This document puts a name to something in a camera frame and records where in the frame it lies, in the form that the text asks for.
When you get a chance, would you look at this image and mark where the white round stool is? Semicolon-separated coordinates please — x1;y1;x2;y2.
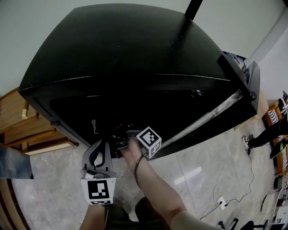
260;192;277;213

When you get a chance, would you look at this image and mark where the round wooden table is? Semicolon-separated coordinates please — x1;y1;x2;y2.
0;178;32;230

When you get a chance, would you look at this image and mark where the person's left forearm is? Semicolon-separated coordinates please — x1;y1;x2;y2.
78;203;107;230

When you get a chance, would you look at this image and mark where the striped cushion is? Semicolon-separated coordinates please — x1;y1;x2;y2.
269;107;288;172

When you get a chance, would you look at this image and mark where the white cable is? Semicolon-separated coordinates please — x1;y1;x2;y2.
212;184;222;225

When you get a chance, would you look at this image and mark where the wooden shelf unit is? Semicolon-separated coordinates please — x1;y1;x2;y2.
0;86;80;157

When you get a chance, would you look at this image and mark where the black mini fridge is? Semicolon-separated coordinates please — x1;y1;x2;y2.
17;3;243;160

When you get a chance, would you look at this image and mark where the black power cable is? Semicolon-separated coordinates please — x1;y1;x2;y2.
199;147;255;221

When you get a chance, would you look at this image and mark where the person's beige clothing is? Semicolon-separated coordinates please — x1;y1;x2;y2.
104;196;225;230

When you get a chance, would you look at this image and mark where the narrow white roller blind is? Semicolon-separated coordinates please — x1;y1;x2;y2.
195;0;286;59

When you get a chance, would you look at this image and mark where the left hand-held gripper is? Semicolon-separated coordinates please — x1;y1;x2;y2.
80;139;117;206

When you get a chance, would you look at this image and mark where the black window post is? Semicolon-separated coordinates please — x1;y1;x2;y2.
184;0;205;22

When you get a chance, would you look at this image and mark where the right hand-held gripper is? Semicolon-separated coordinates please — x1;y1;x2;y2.
114;126;162;159

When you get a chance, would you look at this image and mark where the black office chair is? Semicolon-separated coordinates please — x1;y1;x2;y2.
217;217;270;230

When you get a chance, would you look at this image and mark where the person's right hand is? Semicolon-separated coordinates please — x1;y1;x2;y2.
121;138;147;164

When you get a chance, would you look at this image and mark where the orange sofa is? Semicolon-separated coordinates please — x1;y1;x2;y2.
263;98;288;176

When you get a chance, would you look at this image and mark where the white power strip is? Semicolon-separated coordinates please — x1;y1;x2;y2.
215;195;227;211

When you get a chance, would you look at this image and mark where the person's right forearm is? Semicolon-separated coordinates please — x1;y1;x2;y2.
128;155;188;220

